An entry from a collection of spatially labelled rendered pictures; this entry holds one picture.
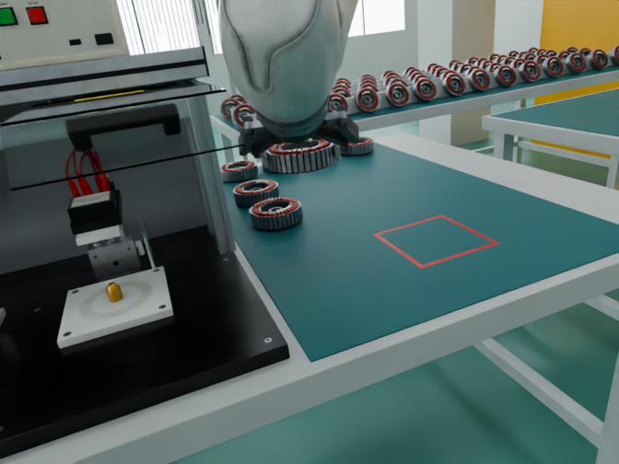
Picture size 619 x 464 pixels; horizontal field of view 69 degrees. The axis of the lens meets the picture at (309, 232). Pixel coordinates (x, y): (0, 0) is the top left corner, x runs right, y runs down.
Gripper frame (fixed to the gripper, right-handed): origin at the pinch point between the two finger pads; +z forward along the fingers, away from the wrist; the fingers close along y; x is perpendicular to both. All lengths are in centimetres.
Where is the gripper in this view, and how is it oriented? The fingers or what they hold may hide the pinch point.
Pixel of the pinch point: (300, 152)
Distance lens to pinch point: 74.9
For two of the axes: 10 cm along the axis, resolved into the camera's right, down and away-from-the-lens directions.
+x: -1.0, -9.9, 1.1
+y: 9.9, -1.0, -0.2
